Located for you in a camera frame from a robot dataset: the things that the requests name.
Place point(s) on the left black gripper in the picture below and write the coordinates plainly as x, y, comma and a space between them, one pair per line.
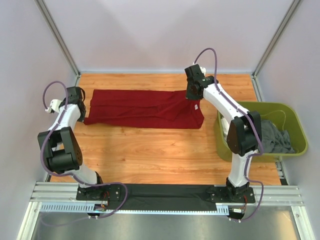
81, 118

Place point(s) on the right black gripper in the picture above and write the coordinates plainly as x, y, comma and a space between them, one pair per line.
189, 95

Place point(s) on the red t-shirt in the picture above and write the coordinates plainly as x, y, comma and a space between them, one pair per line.
144, 109

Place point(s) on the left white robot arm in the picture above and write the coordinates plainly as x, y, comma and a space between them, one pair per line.
60, 153

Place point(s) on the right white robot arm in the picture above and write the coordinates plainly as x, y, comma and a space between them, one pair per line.
244, 133

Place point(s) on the white t-shirt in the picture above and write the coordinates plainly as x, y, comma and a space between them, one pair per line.
225, 128

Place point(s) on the green plastic bin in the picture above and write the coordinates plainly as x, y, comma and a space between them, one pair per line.
282, 116

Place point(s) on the grey t-shirt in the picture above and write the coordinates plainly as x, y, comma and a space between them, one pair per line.
275, 141

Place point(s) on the black cloth strip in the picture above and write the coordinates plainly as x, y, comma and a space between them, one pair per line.
185, 197

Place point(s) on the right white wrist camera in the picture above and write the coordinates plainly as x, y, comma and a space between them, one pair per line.
203, 70

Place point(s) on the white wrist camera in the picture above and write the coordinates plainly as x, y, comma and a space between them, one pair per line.
203, 70
54, 106

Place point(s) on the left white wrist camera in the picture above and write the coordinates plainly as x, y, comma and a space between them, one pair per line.
54, 106

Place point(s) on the left aluminium frame post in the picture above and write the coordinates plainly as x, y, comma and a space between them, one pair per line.
43, 8

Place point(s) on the aluminium frame post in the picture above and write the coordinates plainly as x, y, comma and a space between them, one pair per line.
43, 8
293, 7

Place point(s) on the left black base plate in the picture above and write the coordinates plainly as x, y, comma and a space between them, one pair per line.
113, 193

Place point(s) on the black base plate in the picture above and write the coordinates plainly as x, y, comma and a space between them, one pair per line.
229, 194
113, 193

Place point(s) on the aluminium mounting rail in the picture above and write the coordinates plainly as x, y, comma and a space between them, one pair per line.
65, 192

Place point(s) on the slotted cable duct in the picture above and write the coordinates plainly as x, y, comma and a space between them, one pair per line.
63, 207

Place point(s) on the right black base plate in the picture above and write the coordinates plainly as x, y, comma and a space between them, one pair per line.
229, 194

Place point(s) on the right aluminium frame post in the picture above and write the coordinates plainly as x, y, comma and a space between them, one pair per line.
293, 7

